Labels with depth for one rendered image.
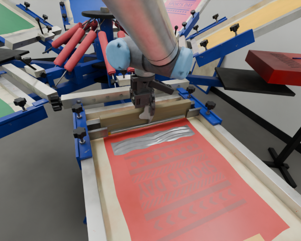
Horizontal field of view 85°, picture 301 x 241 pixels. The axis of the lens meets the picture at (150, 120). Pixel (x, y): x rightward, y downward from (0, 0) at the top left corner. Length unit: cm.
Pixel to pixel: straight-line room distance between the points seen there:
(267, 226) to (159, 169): 33
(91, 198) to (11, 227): 133
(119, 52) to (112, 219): 43
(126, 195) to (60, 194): 128
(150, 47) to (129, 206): 42
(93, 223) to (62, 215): 119
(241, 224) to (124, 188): 34
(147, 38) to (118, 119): 42
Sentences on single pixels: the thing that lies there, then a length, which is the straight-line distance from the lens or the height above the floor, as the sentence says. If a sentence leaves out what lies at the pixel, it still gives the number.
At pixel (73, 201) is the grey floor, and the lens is 171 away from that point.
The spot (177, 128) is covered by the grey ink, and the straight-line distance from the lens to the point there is 75.
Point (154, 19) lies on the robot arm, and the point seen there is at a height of 141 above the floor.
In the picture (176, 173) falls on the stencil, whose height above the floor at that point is 96.
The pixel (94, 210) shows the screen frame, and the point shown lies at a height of 99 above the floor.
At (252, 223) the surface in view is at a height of 95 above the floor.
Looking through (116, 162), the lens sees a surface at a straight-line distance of 62.
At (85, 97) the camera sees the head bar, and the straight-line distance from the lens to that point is 84.
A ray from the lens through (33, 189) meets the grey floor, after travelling 192.
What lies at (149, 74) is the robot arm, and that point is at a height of 122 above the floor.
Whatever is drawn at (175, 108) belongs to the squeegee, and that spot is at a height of 104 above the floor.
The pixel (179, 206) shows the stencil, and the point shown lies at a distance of 54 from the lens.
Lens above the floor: 144
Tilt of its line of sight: 38 degrees down
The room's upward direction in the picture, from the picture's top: 3 degrees clockwise
